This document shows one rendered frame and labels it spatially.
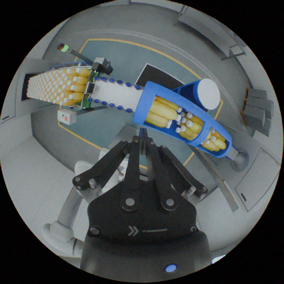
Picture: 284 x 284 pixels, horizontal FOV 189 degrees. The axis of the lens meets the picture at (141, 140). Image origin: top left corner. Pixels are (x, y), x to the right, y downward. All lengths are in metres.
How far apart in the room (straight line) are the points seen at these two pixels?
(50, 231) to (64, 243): 0.09
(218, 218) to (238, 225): 1.21
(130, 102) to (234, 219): 5.15
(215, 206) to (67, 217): 5.12
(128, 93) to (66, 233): 1.02
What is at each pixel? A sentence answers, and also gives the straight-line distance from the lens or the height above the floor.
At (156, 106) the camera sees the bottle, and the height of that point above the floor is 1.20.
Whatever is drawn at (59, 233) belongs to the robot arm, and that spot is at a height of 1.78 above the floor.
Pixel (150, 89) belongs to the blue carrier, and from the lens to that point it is 0.45.
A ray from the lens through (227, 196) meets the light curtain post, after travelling 1.06.
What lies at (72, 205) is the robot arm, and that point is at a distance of 0.61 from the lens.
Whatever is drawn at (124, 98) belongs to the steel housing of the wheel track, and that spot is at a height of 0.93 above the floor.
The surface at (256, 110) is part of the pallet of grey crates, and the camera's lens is 3.49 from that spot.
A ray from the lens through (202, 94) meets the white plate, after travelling 0.79.
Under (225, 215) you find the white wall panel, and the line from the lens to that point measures 5.00.
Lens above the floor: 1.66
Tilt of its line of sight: 65 degrees down
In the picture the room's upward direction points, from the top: 176 degrees counter-clockwise
